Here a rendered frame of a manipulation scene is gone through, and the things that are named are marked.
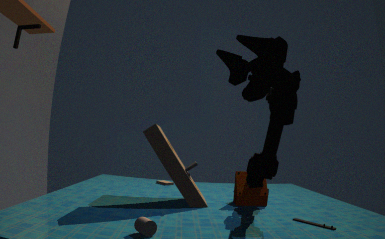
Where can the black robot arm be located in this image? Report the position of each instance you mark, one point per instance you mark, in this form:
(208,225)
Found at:
(283,102)

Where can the brown cylinder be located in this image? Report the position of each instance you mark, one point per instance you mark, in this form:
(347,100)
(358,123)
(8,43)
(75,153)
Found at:
(145,226)

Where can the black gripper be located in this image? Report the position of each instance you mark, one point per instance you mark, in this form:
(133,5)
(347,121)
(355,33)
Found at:
(271,55)

